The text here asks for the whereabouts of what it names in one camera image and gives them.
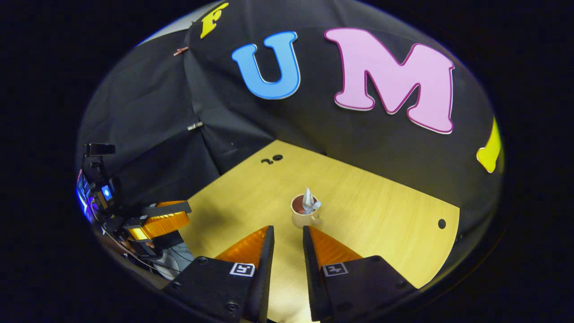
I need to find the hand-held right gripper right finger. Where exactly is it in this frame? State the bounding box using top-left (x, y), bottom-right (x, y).
top-left (303, 226), bottom-right (420, 322)

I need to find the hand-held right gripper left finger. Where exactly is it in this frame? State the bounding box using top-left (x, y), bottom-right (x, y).
top-left (162, 225), bottom-right (275, 323)

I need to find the beige cup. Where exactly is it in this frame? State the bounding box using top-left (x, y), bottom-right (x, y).
top-left (291, 194), bottom-right (324, 230)

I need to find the wooden desktop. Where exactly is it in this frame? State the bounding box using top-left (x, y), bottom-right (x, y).
top-left (179, 140), bottom-right (460, 323)

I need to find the black backdrop cloth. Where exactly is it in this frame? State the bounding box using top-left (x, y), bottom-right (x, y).
top-left (76, 0), bottom-right (505, 252)

